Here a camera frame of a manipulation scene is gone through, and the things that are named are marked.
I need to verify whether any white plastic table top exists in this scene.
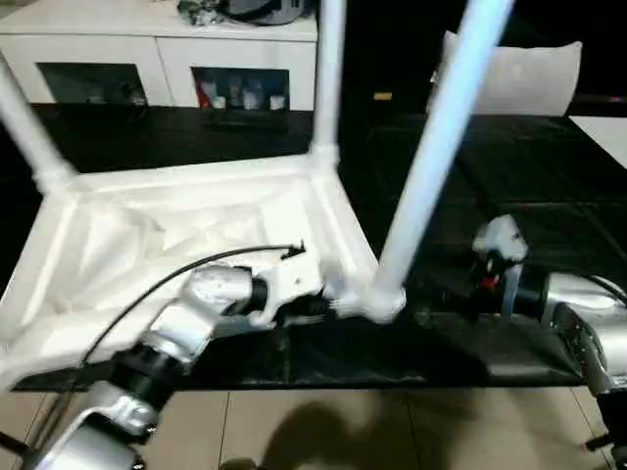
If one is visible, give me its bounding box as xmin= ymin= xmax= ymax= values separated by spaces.
xmin=0 ymin=151 xmax=408 ymax=388

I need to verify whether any white flat board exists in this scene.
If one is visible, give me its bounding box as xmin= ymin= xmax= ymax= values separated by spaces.
xmin=567 ymin=116 xmax=627 ymax=170

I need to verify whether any white pillow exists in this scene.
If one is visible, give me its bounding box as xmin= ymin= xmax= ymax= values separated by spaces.
xmin=430 ymin=29 xmax=584 ymax=118

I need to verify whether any black box with gold label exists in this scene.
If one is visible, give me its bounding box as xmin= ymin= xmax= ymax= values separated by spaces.
xmin=342 ymin=0 xmax=447 ymax=117

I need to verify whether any grey round pot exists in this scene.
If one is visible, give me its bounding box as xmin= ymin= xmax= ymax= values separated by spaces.
xmin=227 ymin=0 xmax=317 ymax=25

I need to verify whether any white glass-door cabinet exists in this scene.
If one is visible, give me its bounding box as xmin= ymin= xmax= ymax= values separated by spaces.
xmin=0 ymin=0 xmax=319 ymax=112

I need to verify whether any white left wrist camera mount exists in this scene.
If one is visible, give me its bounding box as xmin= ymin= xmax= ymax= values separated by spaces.
xmin=249 ymin=258 xmax=324 ymax=329

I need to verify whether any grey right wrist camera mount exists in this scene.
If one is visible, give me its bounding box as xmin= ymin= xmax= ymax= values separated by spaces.
xmin=472 ymin=213 xmax=529 ymax=314

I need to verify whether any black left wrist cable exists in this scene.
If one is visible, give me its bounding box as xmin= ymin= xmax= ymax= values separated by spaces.
xmin=28 ymin=239 xmax=308 ymax=442

